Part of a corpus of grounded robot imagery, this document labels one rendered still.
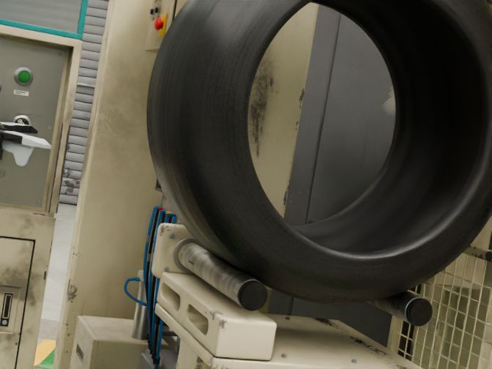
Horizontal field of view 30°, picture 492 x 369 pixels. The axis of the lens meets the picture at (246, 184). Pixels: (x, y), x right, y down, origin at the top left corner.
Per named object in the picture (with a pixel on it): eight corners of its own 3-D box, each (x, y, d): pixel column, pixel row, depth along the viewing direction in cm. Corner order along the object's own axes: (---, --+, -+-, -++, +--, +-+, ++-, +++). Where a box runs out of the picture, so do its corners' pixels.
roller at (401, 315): (315, 280, 175) (319, 257, 174) (337, 282, 176) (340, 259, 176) (405, 326, 142) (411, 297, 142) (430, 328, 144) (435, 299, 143)
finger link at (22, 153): (47, 170, 175) (4, 159, 177) (53, 140, 174) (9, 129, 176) (40, 173, 172) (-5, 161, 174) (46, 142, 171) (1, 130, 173)
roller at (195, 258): (174, 265, 165) (179, 240, 165) (198, 267, 167) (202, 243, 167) (236, 310, 132) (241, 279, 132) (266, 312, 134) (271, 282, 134)
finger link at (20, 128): (22, 150, 190) (-11, 151, 182) (27, 122, 189) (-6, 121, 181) (34, 154, 188) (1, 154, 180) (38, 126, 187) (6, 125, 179)
